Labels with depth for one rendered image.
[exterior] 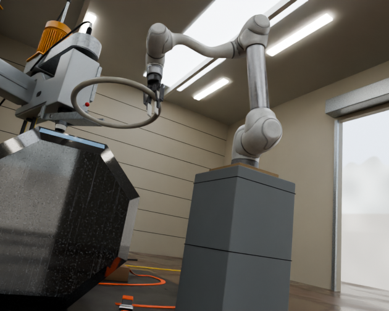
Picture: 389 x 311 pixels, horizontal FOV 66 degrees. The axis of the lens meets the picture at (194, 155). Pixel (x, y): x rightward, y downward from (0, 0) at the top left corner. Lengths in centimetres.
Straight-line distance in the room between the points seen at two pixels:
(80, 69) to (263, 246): 170
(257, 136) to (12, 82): 199
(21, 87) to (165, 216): 568
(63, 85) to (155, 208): 580
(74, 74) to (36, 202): 104
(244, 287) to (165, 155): 670
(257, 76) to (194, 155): 684
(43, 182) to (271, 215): 112
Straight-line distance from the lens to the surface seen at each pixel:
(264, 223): 152
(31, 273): 163
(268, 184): 156
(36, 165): 164
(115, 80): 155
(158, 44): 162
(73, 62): 235
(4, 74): 276
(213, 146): 881
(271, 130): 149
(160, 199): 778
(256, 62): 171
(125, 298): 188
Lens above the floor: 41
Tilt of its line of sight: 16 degrees up
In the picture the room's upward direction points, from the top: 9 degrees clockwise
